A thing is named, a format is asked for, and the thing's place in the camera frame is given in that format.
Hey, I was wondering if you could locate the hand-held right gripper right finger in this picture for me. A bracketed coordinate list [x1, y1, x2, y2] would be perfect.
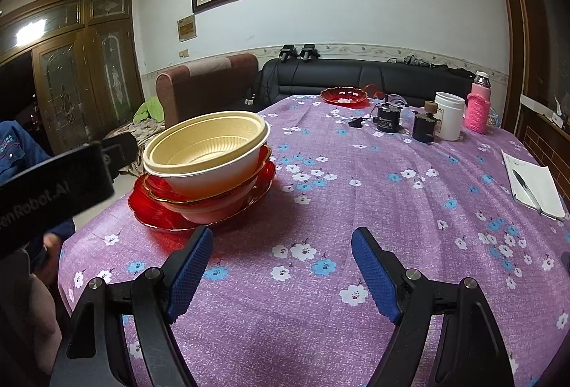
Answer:
[351, 227, 517, 387]

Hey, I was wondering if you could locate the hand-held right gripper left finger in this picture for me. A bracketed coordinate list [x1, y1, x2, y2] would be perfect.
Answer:
[49, 225, 214, 387]

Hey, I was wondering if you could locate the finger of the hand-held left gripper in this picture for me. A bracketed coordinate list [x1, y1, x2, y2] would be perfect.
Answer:
[102, 131, 139, 171]

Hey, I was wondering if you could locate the white bowl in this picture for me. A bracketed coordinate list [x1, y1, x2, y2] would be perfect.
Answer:
[161, 173, 269, 224]

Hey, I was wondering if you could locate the large red plate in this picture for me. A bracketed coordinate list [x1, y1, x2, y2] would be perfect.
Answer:
[128, 160, 278, 233]

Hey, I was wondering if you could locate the beige bowl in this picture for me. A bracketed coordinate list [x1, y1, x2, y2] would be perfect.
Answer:
[142, 111, 271, 199]

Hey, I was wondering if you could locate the small red scalloped plate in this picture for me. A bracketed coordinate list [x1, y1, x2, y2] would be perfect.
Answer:
[320, 87, 370, 107]
[143, 144, 274, 206]

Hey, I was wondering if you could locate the person's left forearm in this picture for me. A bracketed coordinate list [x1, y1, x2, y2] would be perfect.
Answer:
[0, 247, 63, 376]

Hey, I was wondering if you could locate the floral leaf blanket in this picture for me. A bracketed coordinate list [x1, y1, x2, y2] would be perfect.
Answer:
[104, 117, 169, 175]

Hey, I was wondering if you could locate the green cloth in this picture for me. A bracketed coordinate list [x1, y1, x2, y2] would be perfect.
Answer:
[133, 97, 164, 123]

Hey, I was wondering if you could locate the purple floral tablecloth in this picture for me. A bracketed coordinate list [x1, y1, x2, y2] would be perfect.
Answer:
[58, 93, 570, 387]

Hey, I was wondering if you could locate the wooden glass door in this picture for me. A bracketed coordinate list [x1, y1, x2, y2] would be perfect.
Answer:
[0, 0, 146, 157]

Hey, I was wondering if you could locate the brown armchair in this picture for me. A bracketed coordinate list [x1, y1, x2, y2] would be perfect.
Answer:
[154, 53, 260, 130]

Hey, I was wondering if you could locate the black jar with cork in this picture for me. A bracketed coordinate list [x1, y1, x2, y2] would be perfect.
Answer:
[411, 100, 440, 144]

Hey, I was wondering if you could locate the black cylindrical motor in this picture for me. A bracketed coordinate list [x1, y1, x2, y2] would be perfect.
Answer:
[377, 94, 404, 132]

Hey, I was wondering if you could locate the white plastic jar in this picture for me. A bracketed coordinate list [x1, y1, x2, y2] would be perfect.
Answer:
[434, 92, 466, 142]

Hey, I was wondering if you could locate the black pen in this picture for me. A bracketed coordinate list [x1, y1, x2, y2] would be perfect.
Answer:
[512, 169, 544, 216]

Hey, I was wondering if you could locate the white notebook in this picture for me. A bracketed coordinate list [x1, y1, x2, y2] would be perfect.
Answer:
[501, 149, 566, 221]

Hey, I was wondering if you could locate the pink knitted bottle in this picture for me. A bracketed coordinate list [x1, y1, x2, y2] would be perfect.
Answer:
[465, 71, 492, 134]

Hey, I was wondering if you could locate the black leather sofa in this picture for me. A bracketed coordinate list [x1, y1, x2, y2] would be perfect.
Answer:
[255, 57, 476, 112]

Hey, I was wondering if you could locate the white tissue box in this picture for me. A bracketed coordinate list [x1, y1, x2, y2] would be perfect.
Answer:
[520, 95, 570, 123]

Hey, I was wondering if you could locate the yellow wall plaque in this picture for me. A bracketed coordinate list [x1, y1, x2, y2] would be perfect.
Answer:
[177, 14, 197, 43]

